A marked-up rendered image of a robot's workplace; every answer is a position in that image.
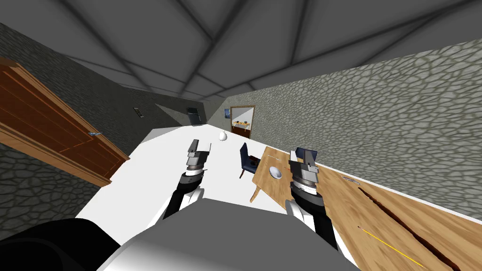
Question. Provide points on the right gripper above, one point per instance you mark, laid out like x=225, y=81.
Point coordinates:
x=304, y=174

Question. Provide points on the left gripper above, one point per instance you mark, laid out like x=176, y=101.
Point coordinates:
x=197, y=159

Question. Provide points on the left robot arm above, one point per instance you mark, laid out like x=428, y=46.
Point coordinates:
x=186, y=190

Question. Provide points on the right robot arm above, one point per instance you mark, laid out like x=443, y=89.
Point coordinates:
x=310, y=205

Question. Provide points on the blue chair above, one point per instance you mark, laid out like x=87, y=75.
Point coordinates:
x=246, y=157
x=300, y=152

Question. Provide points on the white round vase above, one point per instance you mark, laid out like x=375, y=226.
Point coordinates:
x=223, y=136

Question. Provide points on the white bowl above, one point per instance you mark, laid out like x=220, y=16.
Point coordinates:
x=275, y=172

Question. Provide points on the wood framed doorway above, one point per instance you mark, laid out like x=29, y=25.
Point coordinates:
x=242, y=121

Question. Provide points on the grey flat utensil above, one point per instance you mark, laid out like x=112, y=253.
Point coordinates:
x=351, y=180

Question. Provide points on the light wooden table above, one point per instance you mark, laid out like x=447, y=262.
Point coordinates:
x=376, y=210

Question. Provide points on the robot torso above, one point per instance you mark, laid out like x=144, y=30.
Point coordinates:
x=226, y=241

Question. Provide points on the yellow pencil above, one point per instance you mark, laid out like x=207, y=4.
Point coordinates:
x=388, y=245

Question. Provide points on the brown wooden door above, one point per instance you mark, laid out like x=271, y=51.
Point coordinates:
x=41, y=124

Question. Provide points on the blue wall picture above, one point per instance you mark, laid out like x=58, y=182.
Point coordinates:
x=227, y=113

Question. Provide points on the small dark wall picture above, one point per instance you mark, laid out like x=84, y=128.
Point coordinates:
x=138, y=112

